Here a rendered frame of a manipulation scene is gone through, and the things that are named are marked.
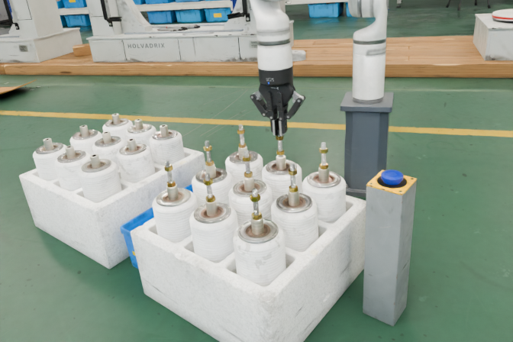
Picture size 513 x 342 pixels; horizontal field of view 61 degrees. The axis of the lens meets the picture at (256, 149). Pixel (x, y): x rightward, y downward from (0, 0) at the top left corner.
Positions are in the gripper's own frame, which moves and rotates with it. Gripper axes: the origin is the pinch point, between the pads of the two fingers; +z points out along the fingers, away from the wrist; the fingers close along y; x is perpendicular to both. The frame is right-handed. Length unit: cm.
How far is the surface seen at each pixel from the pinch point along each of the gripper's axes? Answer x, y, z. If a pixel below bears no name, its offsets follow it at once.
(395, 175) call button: -10.5, 28.1, 2.5
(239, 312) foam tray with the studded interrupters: -33.3, 5.8, 23.6
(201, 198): -14.1, -14.2, 14.1
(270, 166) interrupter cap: -1.0, -2.4, 10.1
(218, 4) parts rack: 407, -272, 16
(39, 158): -15, -68, 11
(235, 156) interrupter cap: 1.5, -13.6, 10.3
